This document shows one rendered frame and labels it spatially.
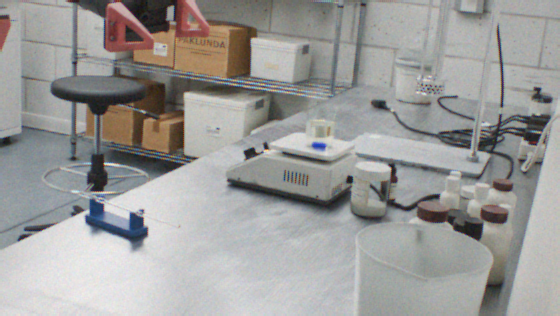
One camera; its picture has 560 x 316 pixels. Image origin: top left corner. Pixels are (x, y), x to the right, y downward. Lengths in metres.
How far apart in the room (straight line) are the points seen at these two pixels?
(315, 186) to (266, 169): 0.09
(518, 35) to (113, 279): 2.92
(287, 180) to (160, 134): 2.59
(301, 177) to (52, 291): 0.51
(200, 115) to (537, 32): 1.63
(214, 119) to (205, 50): 0.34
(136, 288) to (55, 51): 3.78
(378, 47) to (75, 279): 2.96
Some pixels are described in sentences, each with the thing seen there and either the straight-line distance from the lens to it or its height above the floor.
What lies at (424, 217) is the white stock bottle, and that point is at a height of 0.85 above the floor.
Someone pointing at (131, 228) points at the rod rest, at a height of 0.76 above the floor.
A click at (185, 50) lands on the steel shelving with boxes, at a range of 3.69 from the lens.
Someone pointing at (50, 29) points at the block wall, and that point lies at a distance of 4.66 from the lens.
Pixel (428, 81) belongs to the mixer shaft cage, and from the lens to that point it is 1.61.
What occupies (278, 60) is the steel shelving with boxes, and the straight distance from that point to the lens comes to 3.59.
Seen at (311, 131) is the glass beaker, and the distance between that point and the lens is 1.26.
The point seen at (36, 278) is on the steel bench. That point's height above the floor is 0.75.
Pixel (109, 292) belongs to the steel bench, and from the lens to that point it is 0.92.
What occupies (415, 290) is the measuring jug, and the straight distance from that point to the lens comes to 0.67.
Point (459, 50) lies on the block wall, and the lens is 3.68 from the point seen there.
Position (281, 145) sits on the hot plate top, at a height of 0.84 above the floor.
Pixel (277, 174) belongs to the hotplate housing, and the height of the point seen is 0.79.
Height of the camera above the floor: 1.15
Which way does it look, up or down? 15 degrees down
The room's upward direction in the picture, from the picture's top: 5 degrees clockwise
